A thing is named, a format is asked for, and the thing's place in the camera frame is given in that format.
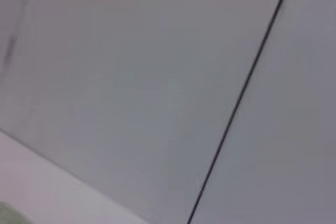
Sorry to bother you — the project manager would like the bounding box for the green ribbed towel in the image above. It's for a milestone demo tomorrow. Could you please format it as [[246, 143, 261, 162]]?
[[0, 201, 32, 224]]

